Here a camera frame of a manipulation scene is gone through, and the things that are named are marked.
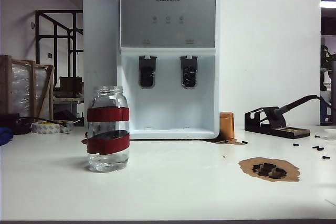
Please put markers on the blue cloth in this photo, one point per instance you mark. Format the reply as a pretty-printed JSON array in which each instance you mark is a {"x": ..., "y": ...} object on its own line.
[{"x": 4, "y": 136}]

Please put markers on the grey post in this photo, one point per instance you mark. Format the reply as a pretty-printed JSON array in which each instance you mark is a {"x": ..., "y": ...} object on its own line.
[{"x": 333, "y": 85}]

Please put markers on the large brown patch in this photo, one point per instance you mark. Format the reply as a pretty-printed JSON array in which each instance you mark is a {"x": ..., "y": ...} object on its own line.
[{"x": 246, "y": 167}]

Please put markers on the black soldering iron stand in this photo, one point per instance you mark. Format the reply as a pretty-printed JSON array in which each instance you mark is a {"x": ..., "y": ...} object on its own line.
[{"x": 252, "y": 124}]

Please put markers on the black box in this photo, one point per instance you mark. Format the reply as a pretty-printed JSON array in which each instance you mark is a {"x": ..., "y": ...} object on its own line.
[{"x": 10, "y": 123}]

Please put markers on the clear bottle with red belts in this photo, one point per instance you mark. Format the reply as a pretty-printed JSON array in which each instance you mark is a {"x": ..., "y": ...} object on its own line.
[{"x": 107, "y": 115}]

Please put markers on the brown cardboard box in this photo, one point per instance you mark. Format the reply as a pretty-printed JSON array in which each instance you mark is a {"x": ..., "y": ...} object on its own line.
[{"x": 71, "y": 85}]

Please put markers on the green potted plant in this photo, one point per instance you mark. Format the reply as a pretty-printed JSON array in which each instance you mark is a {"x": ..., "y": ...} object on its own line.
[{"x": 326, "y": 56}]

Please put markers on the white AUX water dispenser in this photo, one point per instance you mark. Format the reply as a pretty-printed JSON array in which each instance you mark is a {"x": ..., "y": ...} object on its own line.
[{"x": 168, "y": 11}]

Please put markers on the white tape roll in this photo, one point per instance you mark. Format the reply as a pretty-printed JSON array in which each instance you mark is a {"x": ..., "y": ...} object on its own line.
[{"x": 47, "y": 128}]

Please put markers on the wooden side table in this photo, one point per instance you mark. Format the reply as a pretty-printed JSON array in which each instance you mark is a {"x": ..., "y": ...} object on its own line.
[{"x": 68, "y": 99}]

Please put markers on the dark grey dispenser tap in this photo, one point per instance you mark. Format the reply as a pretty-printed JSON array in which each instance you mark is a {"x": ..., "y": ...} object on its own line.
[
  {"x": 147, "y": 72},
  {"x": 189, "y": 72}
]

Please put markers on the white dish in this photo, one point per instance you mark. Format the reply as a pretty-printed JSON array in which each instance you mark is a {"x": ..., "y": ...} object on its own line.
[{"x": 331, "y": 134}]

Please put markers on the ceiling light strip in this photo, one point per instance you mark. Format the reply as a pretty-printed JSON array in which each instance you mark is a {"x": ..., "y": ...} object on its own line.
[{"x": 328, "y": 3}]

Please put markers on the copper orange canister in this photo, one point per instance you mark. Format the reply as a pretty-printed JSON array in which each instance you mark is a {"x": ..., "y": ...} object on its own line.
[{"x": 226, "y": 127}]

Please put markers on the black metal stair railing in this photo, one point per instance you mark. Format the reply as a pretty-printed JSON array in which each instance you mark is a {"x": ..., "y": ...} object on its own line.
[{"x": 38, "y": 37}]

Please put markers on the blue box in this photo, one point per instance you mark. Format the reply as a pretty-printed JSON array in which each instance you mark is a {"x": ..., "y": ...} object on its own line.
[{"x": 328, "y": 116}]

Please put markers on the wooden crate with plastic wrap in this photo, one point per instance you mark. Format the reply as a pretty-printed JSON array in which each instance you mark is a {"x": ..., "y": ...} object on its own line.
[{"x": 23, "y": 87}]

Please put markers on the black soldering iron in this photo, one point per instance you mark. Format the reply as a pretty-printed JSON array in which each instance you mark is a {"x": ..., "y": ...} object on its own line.
[{"x": 302, "y": 100}]

